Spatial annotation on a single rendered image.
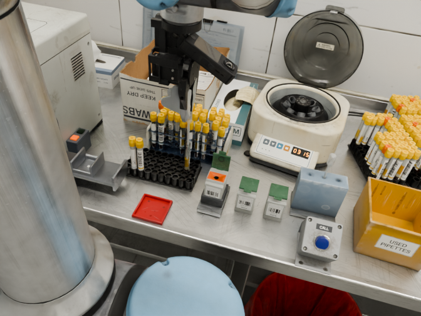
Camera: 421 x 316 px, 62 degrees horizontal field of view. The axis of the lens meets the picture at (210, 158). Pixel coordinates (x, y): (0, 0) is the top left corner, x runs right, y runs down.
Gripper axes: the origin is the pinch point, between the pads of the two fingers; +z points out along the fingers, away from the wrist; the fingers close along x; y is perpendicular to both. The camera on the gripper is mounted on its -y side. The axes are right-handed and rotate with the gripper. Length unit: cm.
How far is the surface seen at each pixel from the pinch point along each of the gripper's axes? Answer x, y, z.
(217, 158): 2.4, -7.6, 7.6
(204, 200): 8.0, -6.8, 15.4
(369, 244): 9.9, -41.5, 14.0
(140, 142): 3.8, 9.7, 7.0
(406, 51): -51, -51, -3
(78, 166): 8.9, 22.7, 13.7
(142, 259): -27, 27, 106
